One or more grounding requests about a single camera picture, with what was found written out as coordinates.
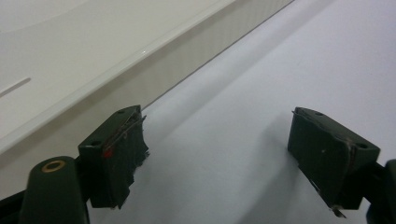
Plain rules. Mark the white plastic tray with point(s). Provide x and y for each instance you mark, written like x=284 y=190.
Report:
x=93 y=62

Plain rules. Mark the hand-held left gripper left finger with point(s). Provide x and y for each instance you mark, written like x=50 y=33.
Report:
x=116 y=161

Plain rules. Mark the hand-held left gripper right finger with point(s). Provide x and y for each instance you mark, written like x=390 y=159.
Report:
x=327 y=155

